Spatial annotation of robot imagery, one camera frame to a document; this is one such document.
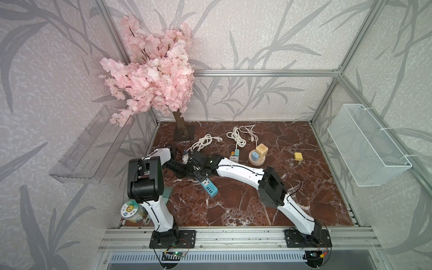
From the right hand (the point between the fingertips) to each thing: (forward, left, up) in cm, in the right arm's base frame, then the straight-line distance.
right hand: (199, 172), depth 90 cm
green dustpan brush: (-10, +17, -4) cm, 20 cm away
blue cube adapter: (+9, -32, 0) cm, 33 cm away
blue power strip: (-8, -6, -3) cm, 10 cm away
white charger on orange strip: (+7, -19, +1) cm, 21 cm away
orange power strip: (+13, -18, -1) cm, 22 cm away
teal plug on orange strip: (+11, -21, +1) cm, 24 cm away
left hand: (0, +2, -2) cm, 3 cm away
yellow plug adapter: (+13, -59, -5) cm, 60 cm away
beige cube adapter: (+13, -36, +2) cm, 38 cm away
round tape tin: (-21, +27, +4) cm, 34 cm away
